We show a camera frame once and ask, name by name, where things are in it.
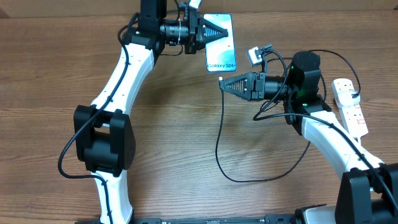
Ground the Samsung Galaxy smartphone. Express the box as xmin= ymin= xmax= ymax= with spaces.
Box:
xmin=204 ymin=14 xmax=237 ymax=72

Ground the white power strip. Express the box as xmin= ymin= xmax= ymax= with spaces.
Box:
xmin=331 ymin=78 xmax=368 ymax=141

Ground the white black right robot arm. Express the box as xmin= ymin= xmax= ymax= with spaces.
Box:
xmin=219 ymin=51 xmax=397 ymax=223

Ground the white charger plug adapter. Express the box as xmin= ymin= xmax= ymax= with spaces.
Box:
xmin=335 ymin=90 xmax=361 ymax=108

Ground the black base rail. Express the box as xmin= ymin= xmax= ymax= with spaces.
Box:
xmin=74 ymin=213 xmax=352 ymax=224

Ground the black USB charger cable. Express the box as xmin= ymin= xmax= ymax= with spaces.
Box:
xmin=215 ymin=49 xmax=362 ymax=184

